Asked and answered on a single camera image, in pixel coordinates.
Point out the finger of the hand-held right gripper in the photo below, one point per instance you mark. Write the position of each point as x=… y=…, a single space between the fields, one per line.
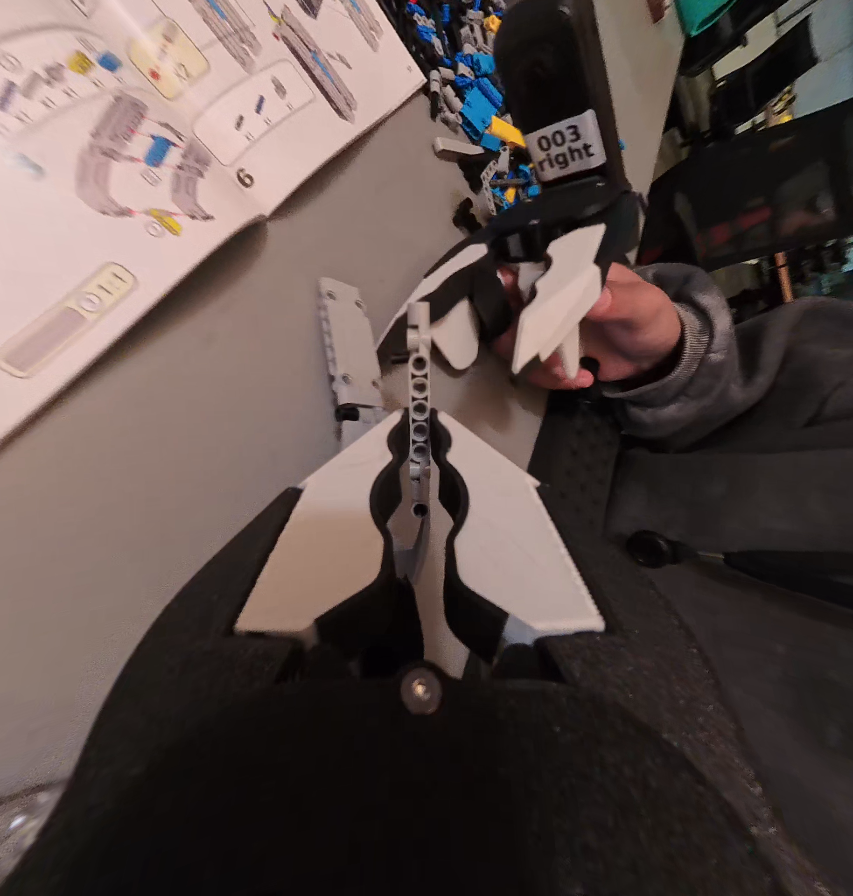
x=458 y=336
x=559 y=301

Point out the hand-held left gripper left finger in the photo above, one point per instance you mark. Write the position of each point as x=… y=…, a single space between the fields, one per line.
x=321 y=553

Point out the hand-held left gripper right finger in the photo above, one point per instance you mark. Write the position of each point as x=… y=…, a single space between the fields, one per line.
x=524 y=553

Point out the grey blue toy assembly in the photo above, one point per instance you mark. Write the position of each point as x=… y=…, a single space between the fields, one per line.
x=349 y=336

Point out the person's right hand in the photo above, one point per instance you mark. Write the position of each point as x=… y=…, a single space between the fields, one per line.
x=629 y=329

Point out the pile of toy bricks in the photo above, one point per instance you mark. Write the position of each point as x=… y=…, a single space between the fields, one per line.
x=468 y=77

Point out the person's grey sweatshirt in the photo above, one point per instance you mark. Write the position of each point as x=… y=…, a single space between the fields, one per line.
x=748 y=700

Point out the open instruction booklet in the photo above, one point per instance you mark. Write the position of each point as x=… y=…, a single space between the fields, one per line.
x=118 y=175

